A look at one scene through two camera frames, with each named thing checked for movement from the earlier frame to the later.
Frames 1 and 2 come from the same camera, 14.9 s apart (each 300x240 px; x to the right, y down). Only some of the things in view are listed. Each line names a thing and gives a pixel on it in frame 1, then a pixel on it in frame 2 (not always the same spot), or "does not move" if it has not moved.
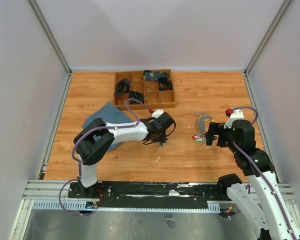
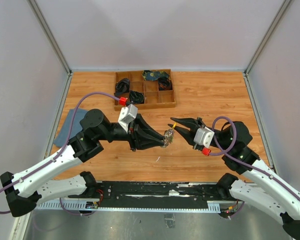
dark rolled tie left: x=122 y=86 does not move
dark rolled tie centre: x=136 y=95 does not move
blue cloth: x=110 y=114 to x=63 y=137
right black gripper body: x=224 y=137 to x=202 y=124
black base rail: x=150 y=194 does not move
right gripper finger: x=213 y=129 to x=188 y=134
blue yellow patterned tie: x=154 y=75 does not move
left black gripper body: x=161 y=138 to x=131 y=129
